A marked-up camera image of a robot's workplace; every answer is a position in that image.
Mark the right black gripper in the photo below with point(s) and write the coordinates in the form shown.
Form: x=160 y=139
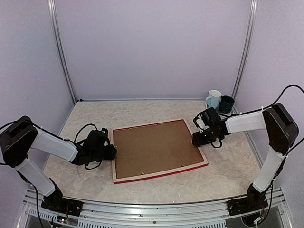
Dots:
x=198 y=140

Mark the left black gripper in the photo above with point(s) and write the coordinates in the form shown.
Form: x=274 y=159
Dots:
x=111 y=155

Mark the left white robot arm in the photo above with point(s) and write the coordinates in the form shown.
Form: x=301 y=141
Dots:
x=18 y=137

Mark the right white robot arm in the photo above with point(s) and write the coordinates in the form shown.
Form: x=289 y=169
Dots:
x=274 y=122

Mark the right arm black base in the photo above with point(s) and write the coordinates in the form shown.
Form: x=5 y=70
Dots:
x=254 y=200

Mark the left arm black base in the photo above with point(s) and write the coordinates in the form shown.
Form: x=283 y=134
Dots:
x=57 y=203

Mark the white coaster plate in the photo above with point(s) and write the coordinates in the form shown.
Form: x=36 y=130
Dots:
x=221 y=113

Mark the light blue mug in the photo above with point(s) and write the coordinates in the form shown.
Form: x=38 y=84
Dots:
x=213 y=99

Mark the dark green mug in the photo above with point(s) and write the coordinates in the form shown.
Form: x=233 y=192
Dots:
x=226 y=104

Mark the aluminium front rail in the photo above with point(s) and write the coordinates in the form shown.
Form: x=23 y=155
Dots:
x=94 y=214

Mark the right aluminium corner post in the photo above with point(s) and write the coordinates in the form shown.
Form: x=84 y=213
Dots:
x=246 y=47

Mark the aluminium corner post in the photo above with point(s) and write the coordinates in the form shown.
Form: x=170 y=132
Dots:
x=246 y=47
x=60 y=50

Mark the left aluminium corner post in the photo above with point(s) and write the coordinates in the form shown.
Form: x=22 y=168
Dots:
x=60 y=50

